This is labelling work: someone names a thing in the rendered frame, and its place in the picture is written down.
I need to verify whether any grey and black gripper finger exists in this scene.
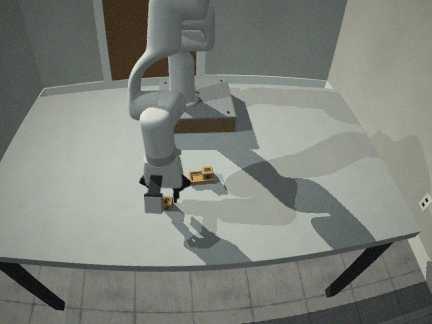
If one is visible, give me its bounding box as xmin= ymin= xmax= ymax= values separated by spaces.
xmin=139 ymin=175 xmax=148 ymax=188
xmin=173 ymin=174 xmax=191 ymax=203

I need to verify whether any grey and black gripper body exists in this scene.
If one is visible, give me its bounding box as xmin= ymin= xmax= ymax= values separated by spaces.
xmin=143 ymin=154 xmax=183 ymax=188

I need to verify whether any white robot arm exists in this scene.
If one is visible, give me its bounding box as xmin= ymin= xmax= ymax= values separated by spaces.
xmin=128 ymin=0 xmax=215 ymax=214

